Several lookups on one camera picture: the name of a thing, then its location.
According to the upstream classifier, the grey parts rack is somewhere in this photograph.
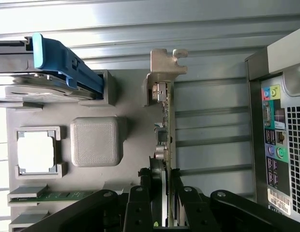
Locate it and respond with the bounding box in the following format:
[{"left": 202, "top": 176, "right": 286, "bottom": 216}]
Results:
[{"left": 0, "top": 69, "right": 151, "bottom": 232}]

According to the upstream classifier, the green RAM stick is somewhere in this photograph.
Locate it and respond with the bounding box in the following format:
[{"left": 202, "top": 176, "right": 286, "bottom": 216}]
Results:
[{"left": 9, "top": 190, "right": 95, "bottom": 203}]

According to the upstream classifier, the black open PC case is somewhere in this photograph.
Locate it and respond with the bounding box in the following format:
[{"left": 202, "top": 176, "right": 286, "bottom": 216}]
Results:
[{"left": 244, "top": 24, "right": 300, "bottom": 218}]

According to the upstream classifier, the silver CPU chip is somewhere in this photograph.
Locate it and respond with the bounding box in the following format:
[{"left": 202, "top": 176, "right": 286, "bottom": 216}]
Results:
[{"left": 17, "top": 131, "right": 56, "bottom": 174}]

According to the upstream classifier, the hard disk in blue caddy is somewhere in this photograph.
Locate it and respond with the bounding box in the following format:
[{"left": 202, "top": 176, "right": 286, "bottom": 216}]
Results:
[{"left": 0, "top": 32, "right": 105, "bottom": 101}]

